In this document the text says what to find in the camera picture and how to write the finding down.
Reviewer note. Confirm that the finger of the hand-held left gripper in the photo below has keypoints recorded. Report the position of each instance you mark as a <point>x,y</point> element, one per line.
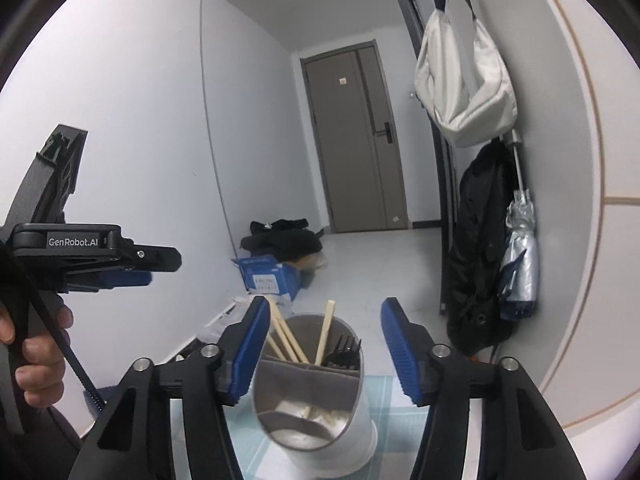
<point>125,278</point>
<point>155,259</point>

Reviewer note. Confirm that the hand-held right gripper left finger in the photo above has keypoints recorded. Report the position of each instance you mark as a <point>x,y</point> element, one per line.
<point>250,355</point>

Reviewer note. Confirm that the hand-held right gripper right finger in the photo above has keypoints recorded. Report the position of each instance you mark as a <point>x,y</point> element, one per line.
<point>400,355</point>

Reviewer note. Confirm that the set of wooden chopsticks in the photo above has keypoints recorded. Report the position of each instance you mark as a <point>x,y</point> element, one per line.
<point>287,335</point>

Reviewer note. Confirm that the white grey utensil holder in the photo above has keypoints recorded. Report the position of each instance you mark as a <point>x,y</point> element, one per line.
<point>320,440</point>

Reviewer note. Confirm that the white shoulder bag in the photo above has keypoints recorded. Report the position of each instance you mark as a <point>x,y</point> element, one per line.
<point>465,90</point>

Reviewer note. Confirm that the person's left hand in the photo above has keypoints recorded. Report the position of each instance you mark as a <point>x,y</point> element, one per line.
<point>42,375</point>

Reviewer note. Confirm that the metal fork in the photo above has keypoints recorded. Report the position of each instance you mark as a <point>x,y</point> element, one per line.
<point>345,352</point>

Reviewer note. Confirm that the wooden chopstick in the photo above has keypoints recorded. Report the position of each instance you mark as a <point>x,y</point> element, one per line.
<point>325,330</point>

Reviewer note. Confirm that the blue cardboard box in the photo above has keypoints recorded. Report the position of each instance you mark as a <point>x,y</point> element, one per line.
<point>270,277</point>

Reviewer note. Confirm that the brown paper bag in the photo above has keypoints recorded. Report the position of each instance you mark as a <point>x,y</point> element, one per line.
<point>314,262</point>

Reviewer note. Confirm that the black bag on floor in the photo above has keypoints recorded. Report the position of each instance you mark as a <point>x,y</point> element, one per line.
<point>285,237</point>

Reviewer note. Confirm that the black jacket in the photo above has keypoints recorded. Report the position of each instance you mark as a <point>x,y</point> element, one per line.
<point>480,250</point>

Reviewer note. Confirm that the silver folding umbrella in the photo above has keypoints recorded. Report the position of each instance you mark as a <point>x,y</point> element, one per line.
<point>522,260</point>

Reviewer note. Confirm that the grey brown door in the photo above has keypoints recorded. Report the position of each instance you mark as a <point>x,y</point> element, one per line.
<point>350,150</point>

